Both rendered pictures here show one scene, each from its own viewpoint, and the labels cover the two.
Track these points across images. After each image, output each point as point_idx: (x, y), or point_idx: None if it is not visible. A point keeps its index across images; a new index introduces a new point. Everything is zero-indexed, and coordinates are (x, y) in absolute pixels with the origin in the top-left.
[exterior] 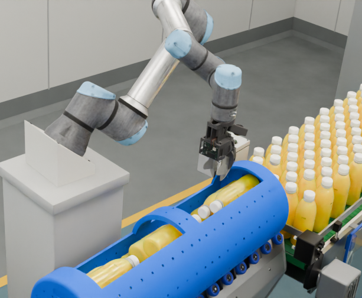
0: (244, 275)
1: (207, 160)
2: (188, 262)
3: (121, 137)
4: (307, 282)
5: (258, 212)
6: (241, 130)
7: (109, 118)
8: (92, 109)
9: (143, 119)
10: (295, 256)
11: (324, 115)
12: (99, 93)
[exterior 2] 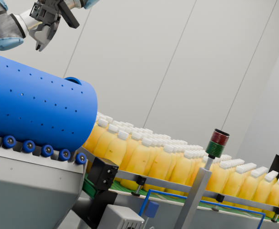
0: (30, 157)
1: (34, 29)
2: None
3: None
4: (91, 210)
5: (60, 93)
6: (71, 17)
7: None
8: None
9: (20, 32)
10: (88, 176)
11: (180, 141)
12: None
